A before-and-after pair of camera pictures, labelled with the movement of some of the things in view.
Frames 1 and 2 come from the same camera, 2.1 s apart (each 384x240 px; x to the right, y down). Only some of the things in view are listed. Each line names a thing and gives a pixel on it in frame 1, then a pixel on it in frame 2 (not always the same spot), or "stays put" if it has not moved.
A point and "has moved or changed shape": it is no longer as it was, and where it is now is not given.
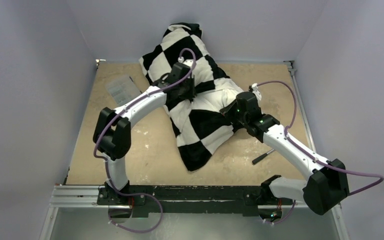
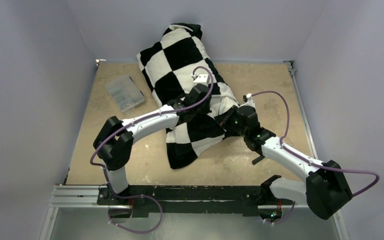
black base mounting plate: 188,200 stays put
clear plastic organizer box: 122,89 stays put
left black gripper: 190,94 to 207,109
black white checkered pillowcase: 196,133 has moved or changed shape
